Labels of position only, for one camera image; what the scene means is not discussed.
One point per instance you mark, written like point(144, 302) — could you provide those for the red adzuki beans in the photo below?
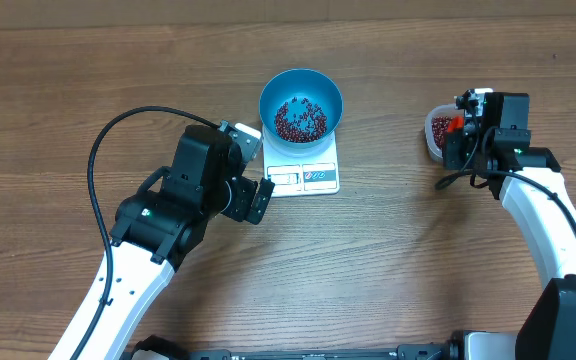
point(438, 126)

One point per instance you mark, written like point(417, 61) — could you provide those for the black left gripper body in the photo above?
point(241, 201)

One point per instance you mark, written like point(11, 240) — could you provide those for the red beans in bowl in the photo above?
point(299, 120)

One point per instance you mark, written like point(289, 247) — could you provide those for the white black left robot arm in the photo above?
point(156, 228)

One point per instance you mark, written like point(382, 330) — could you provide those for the orange measuring scoop blue handle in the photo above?
point(456, 124)

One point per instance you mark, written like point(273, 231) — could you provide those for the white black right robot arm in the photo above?
point(491, 146)

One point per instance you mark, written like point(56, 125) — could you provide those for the teal blue bowl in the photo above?
point(301, 82)

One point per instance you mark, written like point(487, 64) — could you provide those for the white digital kitchen scale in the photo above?
point(301, 172)

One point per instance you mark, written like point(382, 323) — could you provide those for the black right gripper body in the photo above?
point(462, 155)

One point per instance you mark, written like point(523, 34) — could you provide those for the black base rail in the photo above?
point(313, 354)

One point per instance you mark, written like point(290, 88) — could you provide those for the clear plastic container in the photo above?
point(449, 110)

